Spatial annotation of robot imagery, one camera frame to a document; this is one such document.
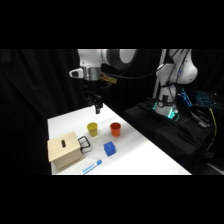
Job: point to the orange cup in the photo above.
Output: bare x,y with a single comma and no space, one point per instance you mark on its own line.
115,129

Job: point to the black curtain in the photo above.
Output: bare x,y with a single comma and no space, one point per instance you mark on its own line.
33,110

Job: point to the wooden box with slot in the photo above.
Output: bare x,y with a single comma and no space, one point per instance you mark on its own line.
64,150

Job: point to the blue cube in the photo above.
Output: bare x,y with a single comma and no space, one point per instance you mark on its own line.
109,148

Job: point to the yellow cup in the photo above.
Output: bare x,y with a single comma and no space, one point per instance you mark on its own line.
92,129

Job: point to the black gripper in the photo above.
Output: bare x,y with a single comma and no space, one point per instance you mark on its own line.
91,90

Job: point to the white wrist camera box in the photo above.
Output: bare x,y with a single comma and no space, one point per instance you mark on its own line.
76,73

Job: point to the black robot stand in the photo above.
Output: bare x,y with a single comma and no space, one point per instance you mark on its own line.
176,133

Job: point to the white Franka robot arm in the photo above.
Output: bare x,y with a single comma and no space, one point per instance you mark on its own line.
173,71

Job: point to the blue and white marker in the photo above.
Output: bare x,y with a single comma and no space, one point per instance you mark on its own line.
92,166

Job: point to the backlit keyboard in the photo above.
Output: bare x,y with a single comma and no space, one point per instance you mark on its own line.
206,98

